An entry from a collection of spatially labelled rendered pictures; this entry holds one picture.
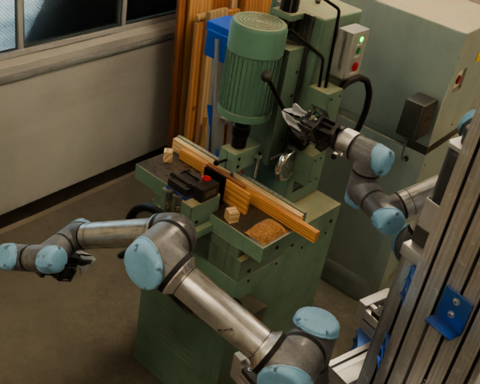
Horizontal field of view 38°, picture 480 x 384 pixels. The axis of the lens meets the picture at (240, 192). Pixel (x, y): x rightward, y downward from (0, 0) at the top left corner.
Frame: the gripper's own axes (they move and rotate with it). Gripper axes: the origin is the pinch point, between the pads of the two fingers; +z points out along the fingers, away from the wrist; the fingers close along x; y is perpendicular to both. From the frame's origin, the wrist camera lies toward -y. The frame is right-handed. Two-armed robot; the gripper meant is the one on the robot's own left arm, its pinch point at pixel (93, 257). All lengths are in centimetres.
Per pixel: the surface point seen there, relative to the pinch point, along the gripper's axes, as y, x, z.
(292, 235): -34, 40, 37
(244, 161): -48, 15, 31
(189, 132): -35, -92, 141
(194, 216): -25.7, 17.1, 15.2
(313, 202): -43, 26, 70
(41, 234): 41, -103, 84
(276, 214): -37, 32, 35
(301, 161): -56, 27, 43
